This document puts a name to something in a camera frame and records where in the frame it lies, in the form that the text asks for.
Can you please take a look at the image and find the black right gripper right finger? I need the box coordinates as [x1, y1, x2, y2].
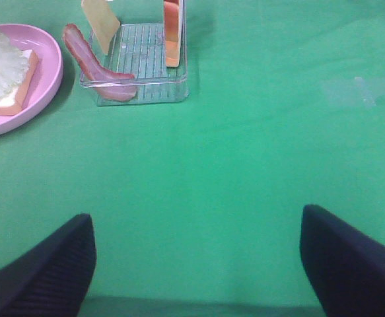
[299, 205, 385, 316]

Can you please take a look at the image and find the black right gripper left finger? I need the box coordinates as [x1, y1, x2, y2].
[0, 213, 96, 316]

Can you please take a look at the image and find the toast bread slice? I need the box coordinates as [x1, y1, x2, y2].
[0, 50, 39, 116]
[163, 0, 184, 68]

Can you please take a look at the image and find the bacon strip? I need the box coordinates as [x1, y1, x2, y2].
[62, 23, 137, 102]

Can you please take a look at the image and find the green tablecloth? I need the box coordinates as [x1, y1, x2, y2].
[0, 1, 385, 306]

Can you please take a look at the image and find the pink plate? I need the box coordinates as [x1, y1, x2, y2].
[0, 24, 63, 135]

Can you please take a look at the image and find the right clear plastic tray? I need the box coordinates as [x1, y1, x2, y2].
[80, 1, 189, 106]

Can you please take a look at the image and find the yellow cheese slice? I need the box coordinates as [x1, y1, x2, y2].
[81, 0, 121, 55]

